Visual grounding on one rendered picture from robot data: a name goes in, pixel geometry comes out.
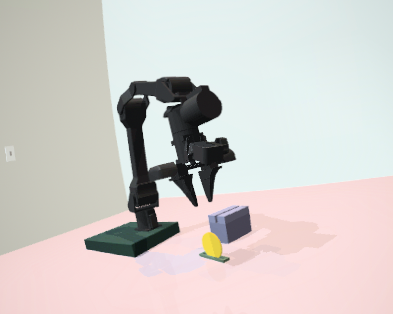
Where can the gold coin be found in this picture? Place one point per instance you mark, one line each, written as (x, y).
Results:
(212, 245)

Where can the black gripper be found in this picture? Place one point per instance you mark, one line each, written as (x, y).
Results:
(179, 171)

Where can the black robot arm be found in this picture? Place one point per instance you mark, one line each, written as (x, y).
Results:
(198, 105)

